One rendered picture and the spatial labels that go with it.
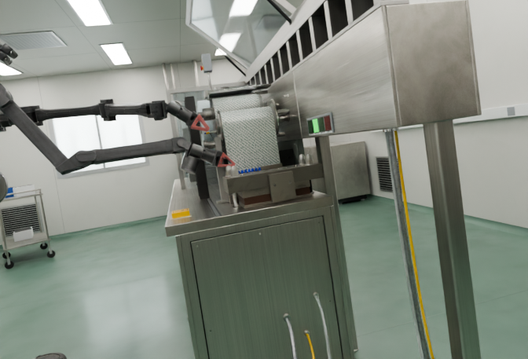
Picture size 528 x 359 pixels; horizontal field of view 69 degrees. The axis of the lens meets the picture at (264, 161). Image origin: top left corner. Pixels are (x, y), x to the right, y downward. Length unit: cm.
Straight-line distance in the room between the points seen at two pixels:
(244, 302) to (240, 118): 77
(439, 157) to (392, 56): 32
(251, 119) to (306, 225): 53
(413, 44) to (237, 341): 120
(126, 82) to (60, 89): 110
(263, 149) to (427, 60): 89
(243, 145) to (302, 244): 51
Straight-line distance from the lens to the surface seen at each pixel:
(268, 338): 164
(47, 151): 167
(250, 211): 147
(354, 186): 607
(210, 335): 159
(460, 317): 128
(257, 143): 172
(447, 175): 117
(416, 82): 104
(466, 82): 113
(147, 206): 733
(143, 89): 736
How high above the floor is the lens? 116
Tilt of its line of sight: 3 degrees down
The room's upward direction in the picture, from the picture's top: 8 degrees counter-clockwise
